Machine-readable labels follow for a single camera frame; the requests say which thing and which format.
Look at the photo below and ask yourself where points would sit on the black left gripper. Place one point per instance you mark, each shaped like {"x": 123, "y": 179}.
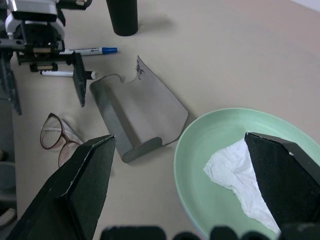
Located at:
{"x": 37, "y": 60}

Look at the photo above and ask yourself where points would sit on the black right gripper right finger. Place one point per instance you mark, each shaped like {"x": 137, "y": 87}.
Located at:
{"x": 282, "y": 180}

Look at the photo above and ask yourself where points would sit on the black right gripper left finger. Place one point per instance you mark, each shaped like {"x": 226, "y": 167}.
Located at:
{"x": 75, "y": 190}

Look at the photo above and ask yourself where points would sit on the brown-rimmed glasses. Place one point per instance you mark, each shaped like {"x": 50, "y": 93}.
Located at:
{"x": 67, "y": 138}

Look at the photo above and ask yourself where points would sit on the black cup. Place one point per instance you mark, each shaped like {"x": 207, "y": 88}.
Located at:
{"x": 123, "y": 17}

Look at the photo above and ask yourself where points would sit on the white marker with black cap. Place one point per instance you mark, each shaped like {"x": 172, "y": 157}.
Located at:
{"x": 57, "y": 73}

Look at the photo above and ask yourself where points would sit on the crumpled white tissue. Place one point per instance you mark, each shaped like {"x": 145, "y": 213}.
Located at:
{"x": 232, "y": 162}

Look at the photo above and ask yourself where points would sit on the white marker with blue cap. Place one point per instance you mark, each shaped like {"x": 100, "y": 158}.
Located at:
{"x": 95, "y": 50}

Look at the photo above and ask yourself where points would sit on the beige rounded object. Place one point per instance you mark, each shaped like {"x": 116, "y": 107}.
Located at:
{"x": 7, "y": 218}

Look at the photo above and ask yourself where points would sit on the green plate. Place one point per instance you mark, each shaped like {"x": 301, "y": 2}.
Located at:
{"x": 212, "y": 130}

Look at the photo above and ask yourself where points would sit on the grey metal stand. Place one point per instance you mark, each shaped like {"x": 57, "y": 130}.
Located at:
{"x": 145, "y": 105}

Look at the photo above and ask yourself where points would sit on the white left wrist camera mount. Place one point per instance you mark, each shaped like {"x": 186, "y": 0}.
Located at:
{"x": 12, "y": 22}

